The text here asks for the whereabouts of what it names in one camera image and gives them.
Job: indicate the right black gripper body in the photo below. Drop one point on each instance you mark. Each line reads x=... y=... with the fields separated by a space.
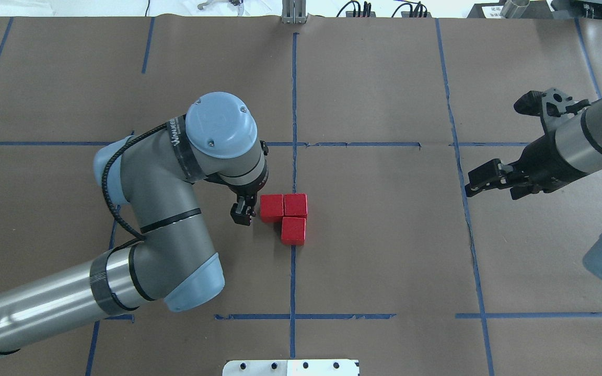
x=540 y=161

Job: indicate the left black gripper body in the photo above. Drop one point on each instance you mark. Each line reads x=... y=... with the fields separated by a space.
x=241 y=211

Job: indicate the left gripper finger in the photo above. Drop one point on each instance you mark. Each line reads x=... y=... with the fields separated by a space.
x=244 y=210

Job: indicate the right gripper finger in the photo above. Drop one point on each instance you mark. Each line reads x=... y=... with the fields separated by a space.
x=492 y=175

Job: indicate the red block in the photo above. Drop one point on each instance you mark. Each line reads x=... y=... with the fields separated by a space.
x=272 y=208
x=293 y=231
x=295 y=205

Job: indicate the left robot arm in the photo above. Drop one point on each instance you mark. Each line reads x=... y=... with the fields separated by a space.
x=147 y=183

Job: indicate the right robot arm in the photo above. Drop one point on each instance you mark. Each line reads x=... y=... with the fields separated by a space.
x=569 y=149

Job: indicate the brown paper table cover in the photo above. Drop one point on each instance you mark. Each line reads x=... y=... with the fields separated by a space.
x=372 y=120

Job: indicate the white mounting plate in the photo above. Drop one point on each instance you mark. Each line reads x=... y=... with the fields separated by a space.
x=292 y=367

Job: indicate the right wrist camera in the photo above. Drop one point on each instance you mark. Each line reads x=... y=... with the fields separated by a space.
x=553 y=107

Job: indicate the aluminium frame post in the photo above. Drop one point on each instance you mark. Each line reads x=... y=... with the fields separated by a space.
x=294 y=12

